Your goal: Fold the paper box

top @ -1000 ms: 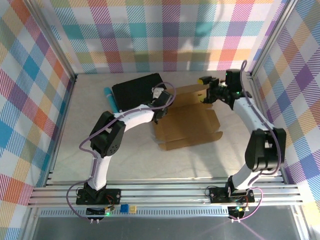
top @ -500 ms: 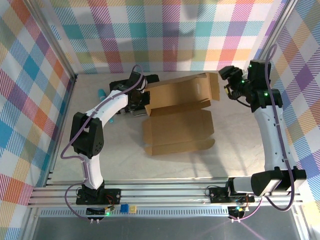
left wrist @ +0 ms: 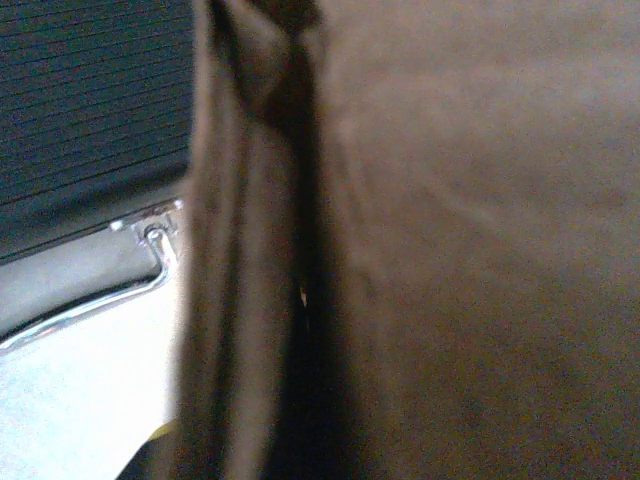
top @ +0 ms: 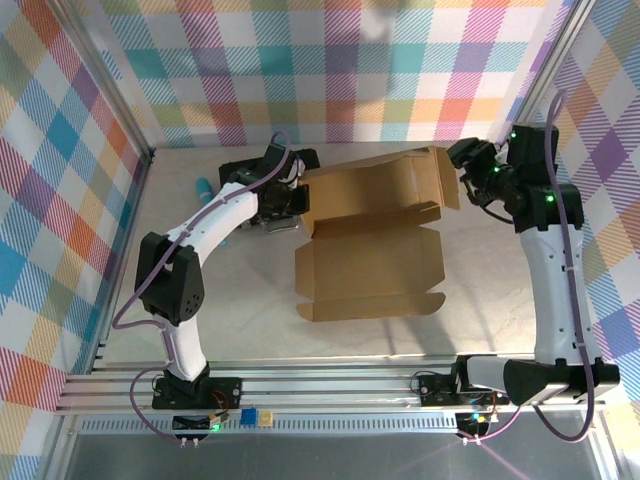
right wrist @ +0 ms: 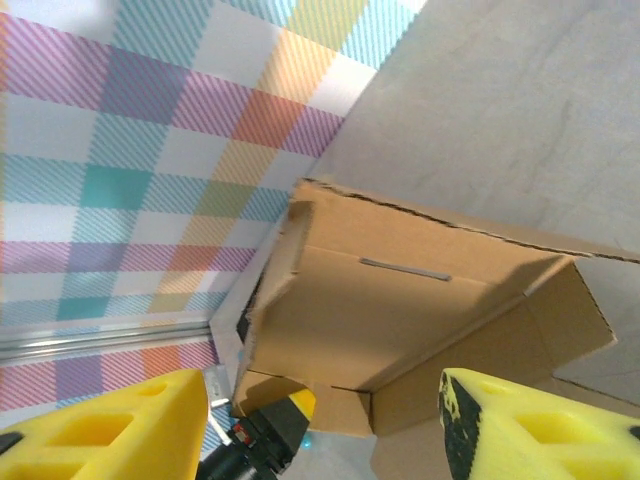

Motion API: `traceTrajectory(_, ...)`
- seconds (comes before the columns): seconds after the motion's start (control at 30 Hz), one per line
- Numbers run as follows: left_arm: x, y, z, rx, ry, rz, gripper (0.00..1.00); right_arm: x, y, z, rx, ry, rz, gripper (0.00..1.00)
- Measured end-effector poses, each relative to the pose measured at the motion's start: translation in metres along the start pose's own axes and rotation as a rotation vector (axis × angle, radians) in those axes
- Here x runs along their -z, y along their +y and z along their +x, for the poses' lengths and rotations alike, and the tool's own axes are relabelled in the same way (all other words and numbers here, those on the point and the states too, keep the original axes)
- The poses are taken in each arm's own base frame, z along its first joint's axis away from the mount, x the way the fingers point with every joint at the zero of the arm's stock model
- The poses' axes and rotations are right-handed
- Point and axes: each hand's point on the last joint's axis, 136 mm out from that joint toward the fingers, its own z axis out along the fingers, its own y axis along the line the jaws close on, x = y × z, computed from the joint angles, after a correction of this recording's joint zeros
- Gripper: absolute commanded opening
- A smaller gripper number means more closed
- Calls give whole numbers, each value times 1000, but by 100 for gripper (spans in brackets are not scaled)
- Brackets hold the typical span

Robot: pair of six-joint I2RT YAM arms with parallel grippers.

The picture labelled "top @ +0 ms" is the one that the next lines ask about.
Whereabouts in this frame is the brown cardboard box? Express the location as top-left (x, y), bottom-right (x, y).
top-left (293, 144), bottom-right (462, 324)

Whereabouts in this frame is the teal cylinder tube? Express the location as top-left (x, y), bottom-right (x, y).
top-left (193, 177), bottom-right (231, 250)

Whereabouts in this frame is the controller board with green light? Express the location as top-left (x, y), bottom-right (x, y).
top-left (455, 407), bottom-right (497, 439)
top-left (171, 408), bottom-right (232, 435)

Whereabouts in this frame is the aluminium frame post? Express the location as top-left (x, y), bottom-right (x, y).
top-left (499, 0), bottom-right (597, 156)
top-left (49, 0), bottom-right (155, 164)

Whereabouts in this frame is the aluminium floor rail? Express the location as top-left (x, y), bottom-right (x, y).
top-left (91, 149), bottom-right (155, 375)

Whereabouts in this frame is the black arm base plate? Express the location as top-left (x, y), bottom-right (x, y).
top-left (417, 373), bottom-right (511, 407)
top-left (151, 377), bottom-right (244, 410)

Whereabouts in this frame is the aluminium rail beam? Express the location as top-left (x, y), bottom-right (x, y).
top-left (53, 353), bottom-right (609, 417)

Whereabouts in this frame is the short purple base cable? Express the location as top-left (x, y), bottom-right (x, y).
top-left (462, 403), bottom-right (524, 445)
top-left (129, 366), bottom-right (184, 444)

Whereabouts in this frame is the slotted metal cable duct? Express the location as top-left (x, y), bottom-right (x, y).
top-left (79, 418), bottom-right (461, 435)

